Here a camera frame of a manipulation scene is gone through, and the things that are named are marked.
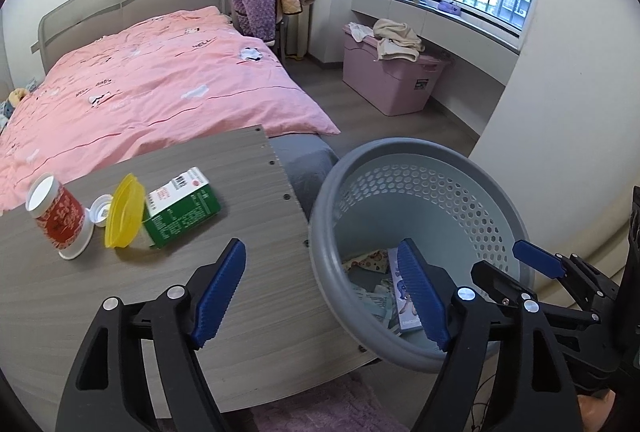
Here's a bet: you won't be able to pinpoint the small white cap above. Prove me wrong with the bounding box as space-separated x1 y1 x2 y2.
89 195 115 227

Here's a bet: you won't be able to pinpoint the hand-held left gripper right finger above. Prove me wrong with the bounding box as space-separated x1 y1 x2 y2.
396 238 586 432

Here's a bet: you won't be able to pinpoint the person's right hand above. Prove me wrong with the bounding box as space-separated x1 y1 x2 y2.
575 392 618 432

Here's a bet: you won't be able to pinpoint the pink storage box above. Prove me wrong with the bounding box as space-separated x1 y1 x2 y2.
342 23 448 115

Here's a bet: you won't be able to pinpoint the yellow plastic lid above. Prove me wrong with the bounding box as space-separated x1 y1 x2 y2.
104 173 147 249

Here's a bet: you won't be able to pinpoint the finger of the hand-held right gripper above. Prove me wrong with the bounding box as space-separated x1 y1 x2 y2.
512 239 623 308
471 261 601 328

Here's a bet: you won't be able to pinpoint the green and white carton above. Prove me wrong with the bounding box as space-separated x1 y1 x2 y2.
140 167 222 249

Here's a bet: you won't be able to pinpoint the chair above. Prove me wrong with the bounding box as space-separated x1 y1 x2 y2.
250 0 291 63

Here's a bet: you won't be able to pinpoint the person's right leg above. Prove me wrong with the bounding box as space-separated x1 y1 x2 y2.
252 374 401 432

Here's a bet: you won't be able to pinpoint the purple box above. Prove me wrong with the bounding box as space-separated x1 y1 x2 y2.
387 246 425 334

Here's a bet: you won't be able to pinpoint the pink printed blanket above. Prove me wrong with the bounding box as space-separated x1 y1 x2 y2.
0 6 342 213

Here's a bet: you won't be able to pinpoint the grey perforated plastic basket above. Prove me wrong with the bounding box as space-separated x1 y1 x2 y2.
307 138 531 374

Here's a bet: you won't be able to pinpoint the cream snack bag red print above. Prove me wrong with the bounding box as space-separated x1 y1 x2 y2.
342 249 391 274

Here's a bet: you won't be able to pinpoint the beige clothes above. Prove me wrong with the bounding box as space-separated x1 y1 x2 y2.
372 18 426 62

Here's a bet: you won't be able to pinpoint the red paper cup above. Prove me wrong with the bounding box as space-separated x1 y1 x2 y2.
26 173 95 260

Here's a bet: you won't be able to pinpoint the white window seat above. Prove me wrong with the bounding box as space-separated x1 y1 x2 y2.
350 0 521 88

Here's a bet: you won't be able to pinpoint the white paper wrapper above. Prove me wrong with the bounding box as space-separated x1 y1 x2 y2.
357 279 398 328

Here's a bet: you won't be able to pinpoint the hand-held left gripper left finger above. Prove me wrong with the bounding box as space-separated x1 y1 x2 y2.
55 238 247 432

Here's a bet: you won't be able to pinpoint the purple quilted jacket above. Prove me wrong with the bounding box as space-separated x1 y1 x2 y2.
229 0 316 46

